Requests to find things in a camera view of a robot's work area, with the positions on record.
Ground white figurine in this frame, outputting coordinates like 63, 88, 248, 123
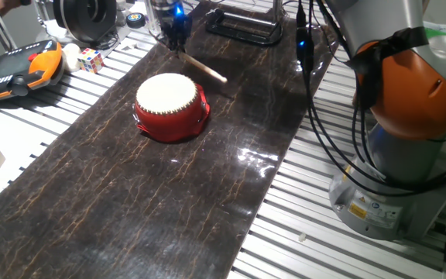
62, 42, 82, 74

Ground black filament spool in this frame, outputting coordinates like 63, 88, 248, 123
52, 0, 118, 44

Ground round black and blue puck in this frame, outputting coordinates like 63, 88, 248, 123
125, 12, 146, 29

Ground black metal stand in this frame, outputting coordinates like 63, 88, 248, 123
204, 7, 285, 47

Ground white paper sheet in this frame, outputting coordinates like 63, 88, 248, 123
0, 110, 60, 214

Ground orange and black teach pendant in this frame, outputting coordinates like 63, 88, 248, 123
0, 40, 65, 103

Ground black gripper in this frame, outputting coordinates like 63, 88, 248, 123
160, 3, 194, 55

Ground pale wooden drumstick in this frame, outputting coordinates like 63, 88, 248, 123
177, 51, 228, 84

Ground dark marble pattern mat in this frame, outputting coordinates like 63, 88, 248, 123
0, 0, 340, 279

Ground red drum with white head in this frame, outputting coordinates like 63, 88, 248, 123
132, 72, 211, 143

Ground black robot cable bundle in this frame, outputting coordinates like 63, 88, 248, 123
294, 0, 446, 198

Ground black cable adapter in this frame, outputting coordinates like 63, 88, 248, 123
295, 26, 315, 73

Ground colourful puzzle cube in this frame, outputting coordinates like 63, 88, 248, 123
77, 47, 105, 74

